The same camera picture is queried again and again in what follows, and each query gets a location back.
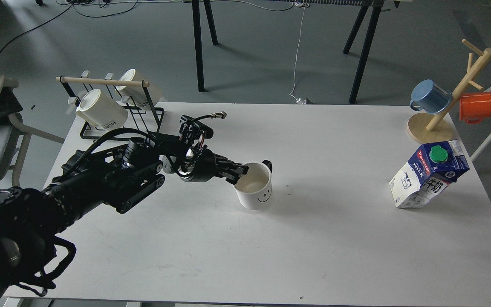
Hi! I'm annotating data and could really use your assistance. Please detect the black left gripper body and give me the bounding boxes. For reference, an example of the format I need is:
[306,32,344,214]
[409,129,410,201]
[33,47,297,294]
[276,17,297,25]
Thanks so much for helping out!
[163,112,227,182]

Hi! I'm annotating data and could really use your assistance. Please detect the white smiley face mug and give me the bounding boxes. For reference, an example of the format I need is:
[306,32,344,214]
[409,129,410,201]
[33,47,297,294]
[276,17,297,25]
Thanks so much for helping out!
[234,160,273,210]

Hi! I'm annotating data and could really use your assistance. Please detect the blue white milk carton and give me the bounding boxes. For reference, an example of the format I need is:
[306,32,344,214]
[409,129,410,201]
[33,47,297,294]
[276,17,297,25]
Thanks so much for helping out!
[388,139,470,209]

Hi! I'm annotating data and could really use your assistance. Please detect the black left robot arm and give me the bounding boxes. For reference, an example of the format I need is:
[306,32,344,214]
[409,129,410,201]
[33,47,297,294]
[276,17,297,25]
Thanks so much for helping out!
[0,112,248,297]

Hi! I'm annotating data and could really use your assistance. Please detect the white mug rear on rack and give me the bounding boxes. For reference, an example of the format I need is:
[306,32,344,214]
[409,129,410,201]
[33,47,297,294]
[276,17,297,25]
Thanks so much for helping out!
[116,69,164,111]

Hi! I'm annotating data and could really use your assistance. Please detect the white mug on rack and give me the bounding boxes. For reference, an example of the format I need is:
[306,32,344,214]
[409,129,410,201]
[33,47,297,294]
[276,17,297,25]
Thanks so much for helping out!
[116,69,164,111]
[75,89,129,131]

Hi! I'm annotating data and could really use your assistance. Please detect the white mug front on rack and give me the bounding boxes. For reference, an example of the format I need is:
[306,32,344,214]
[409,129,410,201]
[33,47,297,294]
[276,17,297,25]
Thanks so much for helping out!
[75,89,129,131]

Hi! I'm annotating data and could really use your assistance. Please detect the black table legs left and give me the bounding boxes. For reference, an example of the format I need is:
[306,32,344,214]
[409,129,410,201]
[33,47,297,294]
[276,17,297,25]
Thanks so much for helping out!
[191,0,219,93]

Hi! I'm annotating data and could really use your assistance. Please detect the black table legs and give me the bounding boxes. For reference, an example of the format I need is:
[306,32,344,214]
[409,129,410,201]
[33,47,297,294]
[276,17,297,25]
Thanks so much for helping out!
[191,0,219,93]
[343,0,384,104]

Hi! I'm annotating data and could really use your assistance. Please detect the wooden mug tree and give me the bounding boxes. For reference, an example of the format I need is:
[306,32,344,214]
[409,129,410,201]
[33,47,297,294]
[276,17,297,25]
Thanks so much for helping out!
[407,39,491,144]

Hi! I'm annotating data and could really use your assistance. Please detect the blue mug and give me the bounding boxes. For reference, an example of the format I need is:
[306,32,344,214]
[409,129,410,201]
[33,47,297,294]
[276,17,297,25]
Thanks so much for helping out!
[409,79,453,115]

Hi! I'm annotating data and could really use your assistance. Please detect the black table legs right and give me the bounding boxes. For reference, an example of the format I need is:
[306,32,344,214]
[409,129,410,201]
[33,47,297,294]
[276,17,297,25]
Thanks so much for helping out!
[343,0,384,104]

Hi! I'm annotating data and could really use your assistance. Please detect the orange mug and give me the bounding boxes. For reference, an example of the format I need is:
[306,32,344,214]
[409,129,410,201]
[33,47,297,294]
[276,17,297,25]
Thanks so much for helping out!
[459,93,491,124]

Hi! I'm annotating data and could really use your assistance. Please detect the white cable on floor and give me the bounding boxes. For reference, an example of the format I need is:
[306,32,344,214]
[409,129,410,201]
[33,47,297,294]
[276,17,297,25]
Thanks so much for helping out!
[289,0,310,104]

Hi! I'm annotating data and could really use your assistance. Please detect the black wire mug rack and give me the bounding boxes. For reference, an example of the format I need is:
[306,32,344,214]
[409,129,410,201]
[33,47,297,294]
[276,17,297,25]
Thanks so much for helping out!
[56,70,165,140]

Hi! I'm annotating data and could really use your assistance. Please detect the black cable on floor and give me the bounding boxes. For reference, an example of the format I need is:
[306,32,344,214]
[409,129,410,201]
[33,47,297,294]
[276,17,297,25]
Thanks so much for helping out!
[0,0,139,60]

